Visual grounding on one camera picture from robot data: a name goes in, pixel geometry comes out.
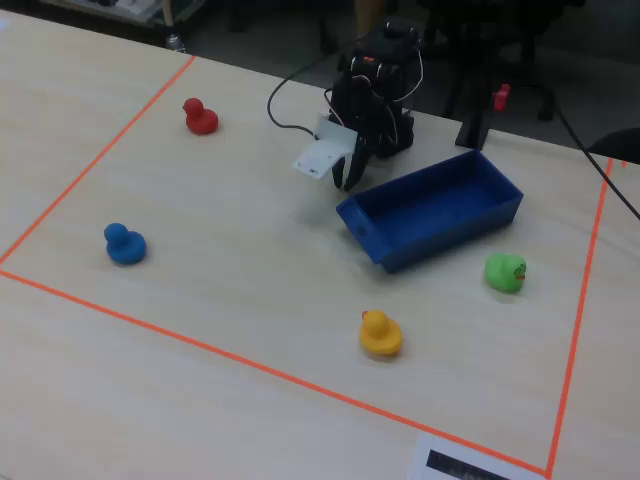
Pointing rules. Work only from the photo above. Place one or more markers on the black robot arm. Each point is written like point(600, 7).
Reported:
point(387, 55)

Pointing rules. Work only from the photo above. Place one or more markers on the white paper label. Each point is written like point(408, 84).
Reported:
point(450, 460)

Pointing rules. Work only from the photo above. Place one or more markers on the black office chair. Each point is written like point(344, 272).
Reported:
point(500, 30)

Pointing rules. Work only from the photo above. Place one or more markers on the red rubber duck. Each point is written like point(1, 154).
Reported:
point(201, 120)

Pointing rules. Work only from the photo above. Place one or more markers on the blue rubber duck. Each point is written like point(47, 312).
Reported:
point(124, 247)

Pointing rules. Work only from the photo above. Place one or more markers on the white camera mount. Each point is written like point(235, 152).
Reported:
point(322, 155)

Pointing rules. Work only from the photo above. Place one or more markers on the green rubber duck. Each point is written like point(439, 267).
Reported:
point(500, 272)

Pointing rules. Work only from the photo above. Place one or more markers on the orange tape strip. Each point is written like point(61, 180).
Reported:
point(100, 157)
point(250, 362)
point(580, 310)

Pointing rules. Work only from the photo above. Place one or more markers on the blue plastic box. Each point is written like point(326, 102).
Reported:
point(440, 210)

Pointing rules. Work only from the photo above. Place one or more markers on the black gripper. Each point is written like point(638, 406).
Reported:
point(361, 150)

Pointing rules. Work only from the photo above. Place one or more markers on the yellow rubber duck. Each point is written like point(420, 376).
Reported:
point(380, 337)

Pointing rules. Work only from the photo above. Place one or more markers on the black table clamp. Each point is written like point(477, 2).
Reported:
point(472, 127)

